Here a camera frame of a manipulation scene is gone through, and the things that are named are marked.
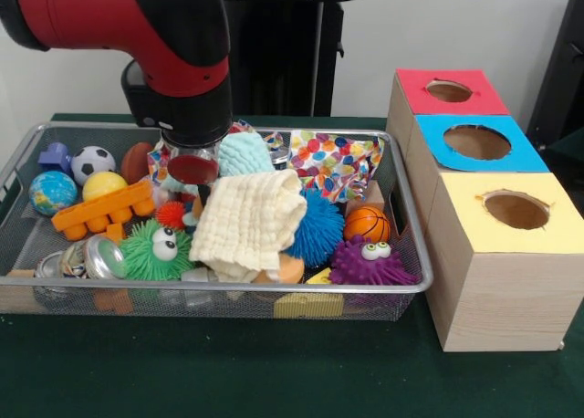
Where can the shallow mesh bin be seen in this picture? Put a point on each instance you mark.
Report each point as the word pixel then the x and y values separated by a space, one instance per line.
pixel 205 306

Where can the small soccer ball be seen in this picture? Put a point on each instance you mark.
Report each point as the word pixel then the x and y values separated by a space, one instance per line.
pixel 93 164

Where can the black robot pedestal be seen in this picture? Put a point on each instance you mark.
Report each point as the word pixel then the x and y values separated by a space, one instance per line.
pixel 283 48

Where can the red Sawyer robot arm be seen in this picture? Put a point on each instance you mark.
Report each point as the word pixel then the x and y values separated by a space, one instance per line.
pixel 137 34

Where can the small globe ball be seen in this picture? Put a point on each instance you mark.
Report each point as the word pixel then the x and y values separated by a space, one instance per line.
pixel 54 193

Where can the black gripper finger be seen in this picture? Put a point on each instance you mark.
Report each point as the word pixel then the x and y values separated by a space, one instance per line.
pixel 204 194

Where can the wooden three-hole box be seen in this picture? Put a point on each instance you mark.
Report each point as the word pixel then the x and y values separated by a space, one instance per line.
pixel 502 295

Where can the green cloth side table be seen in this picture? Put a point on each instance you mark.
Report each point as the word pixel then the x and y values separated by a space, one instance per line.
pixel 568 158

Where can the dark green tablecloth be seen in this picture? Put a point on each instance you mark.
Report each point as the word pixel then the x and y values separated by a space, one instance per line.
pixel 274 372

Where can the cream waffle cloth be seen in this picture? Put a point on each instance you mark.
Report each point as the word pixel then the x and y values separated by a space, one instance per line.
pixel 246 222

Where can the orange plastic building block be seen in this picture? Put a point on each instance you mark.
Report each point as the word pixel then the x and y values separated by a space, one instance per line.
pixel 105 205

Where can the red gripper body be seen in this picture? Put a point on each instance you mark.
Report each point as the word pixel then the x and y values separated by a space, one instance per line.
pixel 194 169

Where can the small orange basketball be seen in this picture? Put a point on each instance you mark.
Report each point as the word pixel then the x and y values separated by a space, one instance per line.
pixel 367 224

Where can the purple spiky ball with eyes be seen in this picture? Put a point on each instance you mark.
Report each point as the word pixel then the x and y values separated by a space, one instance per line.
pixel 365 272

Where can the blue spiky ball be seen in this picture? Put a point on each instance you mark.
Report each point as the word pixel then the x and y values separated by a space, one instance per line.
pixel 319 231

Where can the green spiky ball with eyes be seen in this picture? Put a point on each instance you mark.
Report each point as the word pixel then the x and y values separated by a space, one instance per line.
pixel 141 258

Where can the black upright panel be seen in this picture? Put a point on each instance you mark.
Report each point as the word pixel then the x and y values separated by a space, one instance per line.
pixel 561 71

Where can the confetti print cloth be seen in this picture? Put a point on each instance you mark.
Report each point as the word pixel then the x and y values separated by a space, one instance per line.
pixel 333 162

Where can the light blue waffle cloth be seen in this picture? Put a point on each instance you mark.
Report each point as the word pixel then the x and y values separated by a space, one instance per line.
pixel 244 155

